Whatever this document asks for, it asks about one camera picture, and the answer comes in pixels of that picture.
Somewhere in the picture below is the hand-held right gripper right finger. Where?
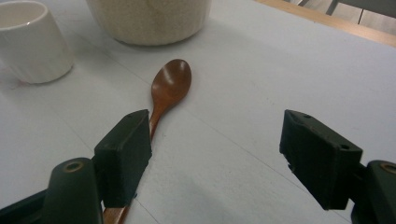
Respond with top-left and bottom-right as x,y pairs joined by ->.
279,109 -> 363,211

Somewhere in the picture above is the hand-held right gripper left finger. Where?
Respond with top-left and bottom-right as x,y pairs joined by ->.
93,109 -> 153,209

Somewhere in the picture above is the brown wooden spoon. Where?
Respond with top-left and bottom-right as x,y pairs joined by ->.
102,59 -> 192,224

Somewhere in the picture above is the white ceramic cup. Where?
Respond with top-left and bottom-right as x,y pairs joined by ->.
0,0 -> 75,85

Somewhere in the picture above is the cream rice container with lid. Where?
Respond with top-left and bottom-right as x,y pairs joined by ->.
85,0 -> 213,47

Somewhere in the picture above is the white table cover sheet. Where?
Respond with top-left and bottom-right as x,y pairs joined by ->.
0,0 -> 396,224

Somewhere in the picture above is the wooden table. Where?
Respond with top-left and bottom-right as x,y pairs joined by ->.
255,0 -> 396,49

